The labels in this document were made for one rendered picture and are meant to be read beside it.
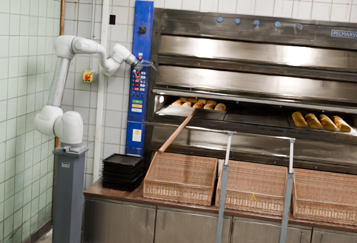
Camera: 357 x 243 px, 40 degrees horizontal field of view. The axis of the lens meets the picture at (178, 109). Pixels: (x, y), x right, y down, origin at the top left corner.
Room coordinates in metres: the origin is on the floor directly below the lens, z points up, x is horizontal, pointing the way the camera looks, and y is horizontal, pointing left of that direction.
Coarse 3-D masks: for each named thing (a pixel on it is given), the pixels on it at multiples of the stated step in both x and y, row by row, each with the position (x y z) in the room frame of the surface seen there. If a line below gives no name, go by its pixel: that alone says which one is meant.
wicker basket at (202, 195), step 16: (160, 160) 4.21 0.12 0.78; (192, 160) 4.18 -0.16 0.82; (160, 176) 4.18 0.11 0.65; (176, 176) 4.16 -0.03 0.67; (192, 176) 4.15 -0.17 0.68; (208, 176) 4.13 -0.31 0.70; (144, 192) 3.78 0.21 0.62; (160, 192) 3.76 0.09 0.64; (176, 192) 3.75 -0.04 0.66; (192, 192) 3.98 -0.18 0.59; (208, 192) 3.71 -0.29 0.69
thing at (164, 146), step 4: (192, 112) 4.36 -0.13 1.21; (188, 116) 4.13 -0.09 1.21; (192, 116) 4.24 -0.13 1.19; (188, 120) 3.99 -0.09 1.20; (184, 124) 3.78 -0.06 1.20; (180, 128) 3.60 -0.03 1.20; (176, 132) 3.44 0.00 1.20; (172, 136) 3.29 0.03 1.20; (168, 140) 3.15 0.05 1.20; (172, 140) 3.23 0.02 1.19; (164, 144) 3.04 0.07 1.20; (168, 144) 3.09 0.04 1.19; (160, 148) 2.92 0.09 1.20; (164, 148) 2.96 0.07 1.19; (160, 152) 2.90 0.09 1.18
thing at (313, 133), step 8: (176, 120) 4.25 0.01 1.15; (184, 120) 4.24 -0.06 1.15; (192, 120) 4.23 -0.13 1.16; (200, 120) 4.22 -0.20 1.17; (208, 120) 4.21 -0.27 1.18; (216, 120) 4.22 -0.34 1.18; (248, 128) 4.16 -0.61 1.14; (256, 128) 4.15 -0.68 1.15; (264, 128) 4.14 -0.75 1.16; (272, 128) 4.13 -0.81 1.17; (280, 128) 4.12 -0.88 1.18; (288, 128) 4.12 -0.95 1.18; (320, 136) 4.07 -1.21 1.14; (328, 136) 4.06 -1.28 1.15; (336, 136) 4.05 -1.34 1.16; (344, 136) 4.04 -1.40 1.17; (352, 136) 4.03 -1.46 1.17
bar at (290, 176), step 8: (176, 128) 3.88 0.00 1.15; (184, 128) 3.86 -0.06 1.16; (192, 128) 3.85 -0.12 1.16; (200, 128) 3.85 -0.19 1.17; (208, 128) 3.84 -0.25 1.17; (248, 136) 3.79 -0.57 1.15; (256, 136) 3.78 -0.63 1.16; (264, 136) 3.77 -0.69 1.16; (272, 136) 3.76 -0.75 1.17; (280, 136) 3.76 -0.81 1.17; (224, 168) 3.59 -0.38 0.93; (224, 176) 3.58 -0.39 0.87; (288, 176) 3.52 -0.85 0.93; (224, 184) 3.58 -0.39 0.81; (288, 184) 3.51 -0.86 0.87; (224, 192) 3.58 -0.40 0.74; (288, 192) 3.51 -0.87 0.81; (224, 200) 3.58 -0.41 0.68; (288, 200) 3.51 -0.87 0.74; (224, 208) 3.60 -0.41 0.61; (288, 208) 3.51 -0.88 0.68; (280, 232) 3.55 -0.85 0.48; (216, 240) 3.59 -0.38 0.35; (280, 240) 3.52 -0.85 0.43
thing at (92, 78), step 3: (84, 72) 4.30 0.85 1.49; (87, 72) 4.30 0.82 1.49; (90, 72) 4.29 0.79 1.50; (93, 72) 4.30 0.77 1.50; (84, 75) 4.30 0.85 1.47; (90, 75) 4.29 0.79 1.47; (93, 75) 4.30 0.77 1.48; (84, 78) 4.30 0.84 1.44; (90, 78) 4.29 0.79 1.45; (93, 78) 4.30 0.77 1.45; (84, 81) 4.30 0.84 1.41; (87, 81) 4.30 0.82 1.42; (90, 81) 4.29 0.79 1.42; (93, 81) 4.31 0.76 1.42
